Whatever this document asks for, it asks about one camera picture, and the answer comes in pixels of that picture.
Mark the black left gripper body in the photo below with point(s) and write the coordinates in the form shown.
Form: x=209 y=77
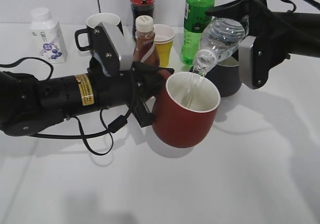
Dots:
x=117 y=90

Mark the green soda bottle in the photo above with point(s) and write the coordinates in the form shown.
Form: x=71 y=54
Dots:
x=195 y=21

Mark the dark grey mug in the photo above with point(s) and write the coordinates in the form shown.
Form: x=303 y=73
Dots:
x=225 y=76

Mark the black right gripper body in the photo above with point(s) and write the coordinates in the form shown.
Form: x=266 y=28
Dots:
x=273 y=32

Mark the white yogurt bottle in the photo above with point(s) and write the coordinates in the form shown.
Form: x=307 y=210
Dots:
x=47 y=35

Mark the Nescafe coffee bottle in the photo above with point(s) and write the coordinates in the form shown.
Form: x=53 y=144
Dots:
x=145 y=47

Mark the yellow paper cup stack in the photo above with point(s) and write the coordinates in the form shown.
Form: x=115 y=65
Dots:
x=164 y=36

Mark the red mug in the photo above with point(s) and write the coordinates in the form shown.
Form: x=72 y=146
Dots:
x=177 y=125

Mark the cola bottle red label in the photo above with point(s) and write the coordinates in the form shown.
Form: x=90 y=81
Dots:
x=142 y=7

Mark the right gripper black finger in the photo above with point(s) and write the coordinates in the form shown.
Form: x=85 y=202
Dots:
x=236 y=8

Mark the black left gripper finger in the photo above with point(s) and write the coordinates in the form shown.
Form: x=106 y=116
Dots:
x=142 y=113
x=160 y=70

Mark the black mug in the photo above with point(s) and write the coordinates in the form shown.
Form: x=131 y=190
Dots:
x=91 y=23

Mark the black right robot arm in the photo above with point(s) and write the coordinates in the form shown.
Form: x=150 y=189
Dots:
x=306 y=30

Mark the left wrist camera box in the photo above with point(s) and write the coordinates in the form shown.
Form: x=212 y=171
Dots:
x=111 y=49

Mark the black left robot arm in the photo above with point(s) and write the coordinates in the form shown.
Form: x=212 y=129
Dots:
x=29 y=106

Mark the clear green-label water bottle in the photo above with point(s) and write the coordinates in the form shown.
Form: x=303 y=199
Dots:
x=219 y=41

